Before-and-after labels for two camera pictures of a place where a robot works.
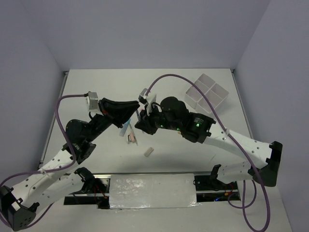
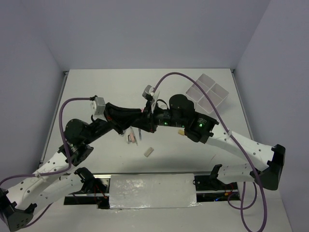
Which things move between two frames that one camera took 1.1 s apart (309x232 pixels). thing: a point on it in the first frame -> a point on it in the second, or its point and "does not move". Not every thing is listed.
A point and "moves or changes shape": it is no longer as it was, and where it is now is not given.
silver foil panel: (153, 191) does not move
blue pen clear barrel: (138, 115) moves or changes shape
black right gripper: (146, 122) does not move
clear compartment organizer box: (215, 93) does not move
